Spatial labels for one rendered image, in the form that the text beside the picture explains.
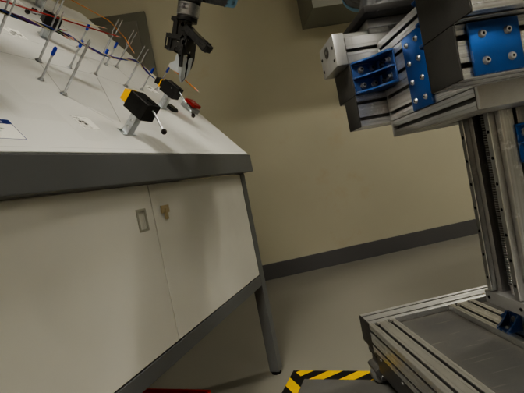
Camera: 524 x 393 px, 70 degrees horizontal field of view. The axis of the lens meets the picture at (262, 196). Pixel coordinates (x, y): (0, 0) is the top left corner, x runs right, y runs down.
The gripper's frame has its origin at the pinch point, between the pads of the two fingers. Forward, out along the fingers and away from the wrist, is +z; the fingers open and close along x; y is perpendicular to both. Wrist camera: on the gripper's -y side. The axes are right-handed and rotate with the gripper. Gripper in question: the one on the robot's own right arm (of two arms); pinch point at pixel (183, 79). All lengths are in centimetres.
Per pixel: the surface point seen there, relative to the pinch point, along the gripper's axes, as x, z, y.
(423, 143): -211, 4, -102
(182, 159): 31.5, 22.2, -21.7
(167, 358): 51, 66, -36
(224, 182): 1.9, 31.9, -23.1
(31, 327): 79, 46, -26
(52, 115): 61, 15, -7
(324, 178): -174, 46, -35
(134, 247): 53, 41, -25
